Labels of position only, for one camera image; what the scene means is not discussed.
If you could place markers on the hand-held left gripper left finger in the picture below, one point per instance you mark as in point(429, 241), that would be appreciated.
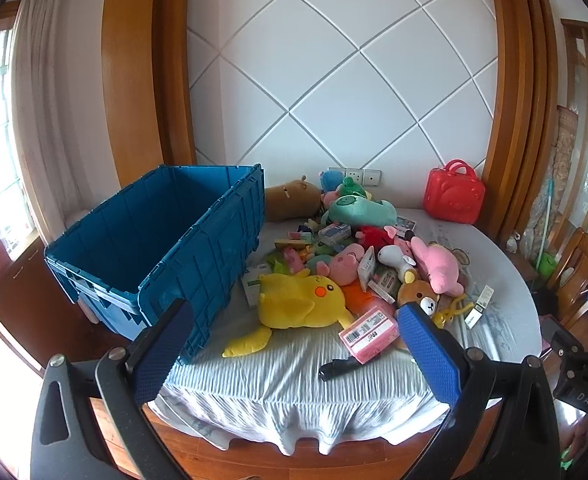
point(164, 350)

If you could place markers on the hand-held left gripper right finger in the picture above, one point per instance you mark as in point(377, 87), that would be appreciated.
point(429, 355)

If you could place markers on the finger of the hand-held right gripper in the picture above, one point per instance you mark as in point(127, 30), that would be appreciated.
point(581, 385)

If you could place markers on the pink star plush toy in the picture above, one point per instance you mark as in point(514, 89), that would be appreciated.
point(436, 265)

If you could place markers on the blue plastic crate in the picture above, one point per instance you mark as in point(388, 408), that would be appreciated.
point(124, 240)

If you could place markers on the pink pig plush with glasses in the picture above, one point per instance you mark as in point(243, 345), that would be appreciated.
point(346, 265)

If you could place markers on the white cloth covered desktop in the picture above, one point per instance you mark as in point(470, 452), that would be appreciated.
point(274, 385)

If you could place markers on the yellow plastic clip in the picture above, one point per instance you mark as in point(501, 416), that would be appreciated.
point(451, 312)

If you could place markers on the wooden chair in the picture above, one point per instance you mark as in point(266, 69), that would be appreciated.
point(576, 265)

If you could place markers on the brown bear plush toy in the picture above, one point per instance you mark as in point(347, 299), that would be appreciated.
point(421, 300)

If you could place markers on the small white box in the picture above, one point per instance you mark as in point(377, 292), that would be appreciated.
point(485, 296)
point(475, 317)

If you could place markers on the pink barcode packet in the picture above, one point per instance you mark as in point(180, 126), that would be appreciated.
point(369, 335)

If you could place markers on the green mop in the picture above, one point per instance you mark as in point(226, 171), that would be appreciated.
point(546, 260)

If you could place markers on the orange plush toy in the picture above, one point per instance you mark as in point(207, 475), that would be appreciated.
point(361, 300)

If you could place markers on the black flashlight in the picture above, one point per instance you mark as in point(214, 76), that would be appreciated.
point(339, 367)

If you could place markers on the white plush toy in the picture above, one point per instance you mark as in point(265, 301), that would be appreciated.
point(394, 257)

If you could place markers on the white medicine box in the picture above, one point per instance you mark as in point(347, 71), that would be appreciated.
point(367, 267)

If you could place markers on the green white box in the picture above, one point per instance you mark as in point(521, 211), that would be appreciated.
point(253, 285)

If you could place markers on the pink pig plush red dress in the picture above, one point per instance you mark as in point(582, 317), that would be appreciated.
point(374, 236)

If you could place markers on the yellow plush toy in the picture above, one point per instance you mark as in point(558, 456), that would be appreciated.
point(294, 300)

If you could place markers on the blue white box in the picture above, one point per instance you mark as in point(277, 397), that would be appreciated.
point(335, 231)

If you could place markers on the teal plush toy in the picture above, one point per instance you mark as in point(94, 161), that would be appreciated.
point(361, 211)

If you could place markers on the red toy suitcase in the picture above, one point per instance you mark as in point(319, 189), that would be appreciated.
point(453, 197)

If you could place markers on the green frog plush toy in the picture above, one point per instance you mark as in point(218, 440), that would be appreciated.
point(352, 188)

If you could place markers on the brown capybara plush toy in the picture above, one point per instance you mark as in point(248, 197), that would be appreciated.
point(291, 200)

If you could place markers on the blue plush toy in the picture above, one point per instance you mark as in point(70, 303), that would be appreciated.
point(330, 180)

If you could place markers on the beige curtain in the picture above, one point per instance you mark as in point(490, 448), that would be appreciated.
point(59, 110)

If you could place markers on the white wall socket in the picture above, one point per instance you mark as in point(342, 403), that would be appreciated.
point(372, 176)
point(355, 175)
point(336, 172)

